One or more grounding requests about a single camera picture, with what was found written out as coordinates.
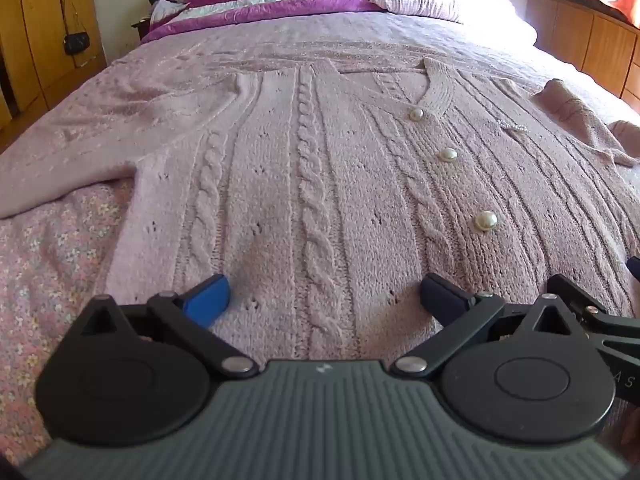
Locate small black bag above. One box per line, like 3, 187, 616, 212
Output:
63, 32, 91, 56

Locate pink cable-knit cardigan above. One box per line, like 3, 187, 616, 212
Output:
0, 57, 640, 363

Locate wooden wardrobe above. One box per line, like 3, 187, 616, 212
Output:
0, 0, 108, 133

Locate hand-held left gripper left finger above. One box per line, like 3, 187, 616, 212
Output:
80, 274, 260, 379

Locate pink floral bedsheet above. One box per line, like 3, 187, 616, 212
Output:
0, 10, 640, 466

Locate low wooden cabinet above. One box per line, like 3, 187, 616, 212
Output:
525, 0, 640, 107

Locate pink checked pillow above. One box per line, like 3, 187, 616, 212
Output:
357, 0, 467, 24

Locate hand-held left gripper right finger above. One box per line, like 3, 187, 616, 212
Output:
390, 274, 577, 378

